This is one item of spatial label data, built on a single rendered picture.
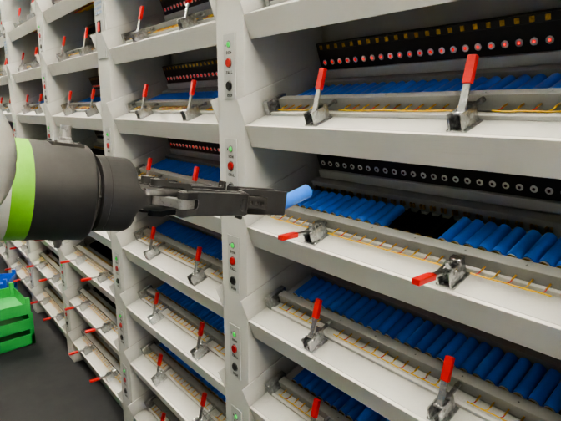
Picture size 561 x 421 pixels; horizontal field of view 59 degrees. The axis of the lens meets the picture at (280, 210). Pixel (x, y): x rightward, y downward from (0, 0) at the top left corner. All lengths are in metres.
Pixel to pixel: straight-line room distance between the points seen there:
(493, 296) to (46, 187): 0.51
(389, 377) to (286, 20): 0.61
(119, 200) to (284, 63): 0.61
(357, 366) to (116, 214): 0.52
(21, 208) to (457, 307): 0.51
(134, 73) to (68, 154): 1.15
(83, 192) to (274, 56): 0.62
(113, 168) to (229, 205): 0.13
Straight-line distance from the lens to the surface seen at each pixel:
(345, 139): 0.76
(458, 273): 0.69
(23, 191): 0.46
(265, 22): 0.93
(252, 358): 1.10
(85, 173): 0.47
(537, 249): 0.71
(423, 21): 0.93
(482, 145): 0.63
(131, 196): 0.49
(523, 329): 0.65
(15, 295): 2.95
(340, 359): 0.89
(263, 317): 1.04
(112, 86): 1.59
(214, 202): 0.52
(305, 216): 0.91
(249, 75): 0.97
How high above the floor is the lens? 1.13
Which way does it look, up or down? 12 degrees down
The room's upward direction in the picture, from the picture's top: straight up
